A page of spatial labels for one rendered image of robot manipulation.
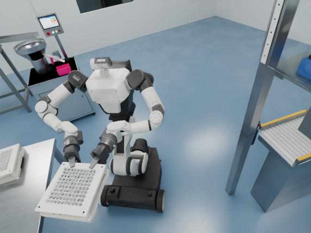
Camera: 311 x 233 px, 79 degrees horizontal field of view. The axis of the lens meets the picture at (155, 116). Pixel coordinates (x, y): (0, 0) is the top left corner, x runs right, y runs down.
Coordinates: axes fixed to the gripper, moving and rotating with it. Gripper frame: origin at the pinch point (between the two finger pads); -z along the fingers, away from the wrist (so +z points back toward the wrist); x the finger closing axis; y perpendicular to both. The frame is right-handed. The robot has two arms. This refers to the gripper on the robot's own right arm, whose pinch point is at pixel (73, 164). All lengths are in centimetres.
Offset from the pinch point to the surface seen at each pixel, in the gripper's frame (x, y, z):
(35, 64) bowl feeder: 13, 38, 198
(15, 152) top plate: 10, 39, 39
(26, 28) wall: 15, 74, 446
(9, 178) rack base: 15, 42, 23
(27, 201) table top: 18.0, 32.3, 3.2
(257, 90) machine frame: -15, -102, -14
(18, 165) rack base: 15, 39, 31
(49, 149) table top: 17.2, 20.3, 38.0
